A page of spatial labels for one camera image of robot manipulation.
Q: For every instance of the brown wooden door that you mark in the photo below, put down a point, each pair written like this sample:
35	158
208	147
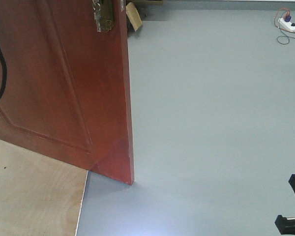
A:
67	93

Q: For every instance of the white power strip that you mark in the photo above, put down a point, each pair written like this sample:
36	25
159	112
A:
287	26

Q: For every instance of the open cardboard box front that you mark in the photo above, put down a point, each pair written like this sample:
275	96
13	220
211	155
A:
134	21

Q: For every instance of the cardboard box behind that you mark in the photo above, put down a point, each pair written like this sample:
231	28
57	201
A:
149	2

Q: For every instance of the brass lock plate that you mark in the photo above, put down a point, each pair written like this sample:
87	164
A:
106	21

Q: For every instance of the plywood base platform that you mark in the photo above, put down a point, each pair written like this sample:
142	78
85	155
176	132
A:
39	196

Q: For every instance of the hanging keys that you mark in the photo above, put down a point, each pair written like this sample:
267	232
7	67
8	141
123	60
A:
96	4

